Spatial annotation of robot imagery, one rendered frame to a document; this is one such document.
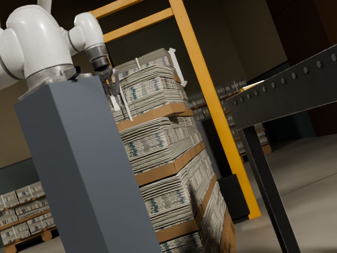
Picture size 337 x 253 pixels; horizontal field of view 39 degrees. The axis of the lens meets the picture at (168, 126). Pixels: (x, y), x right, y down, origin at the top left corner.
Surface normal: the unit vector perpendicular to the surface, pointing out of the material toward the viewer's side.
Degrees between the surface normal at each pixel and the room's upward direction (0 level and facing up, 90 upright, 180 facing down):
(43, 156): 90
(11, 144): 90
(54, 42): 90
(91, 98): 90
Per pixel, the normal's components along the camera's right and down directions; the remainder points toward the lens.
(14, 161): 0.20, -0.11
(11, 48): -0.29, 0.09
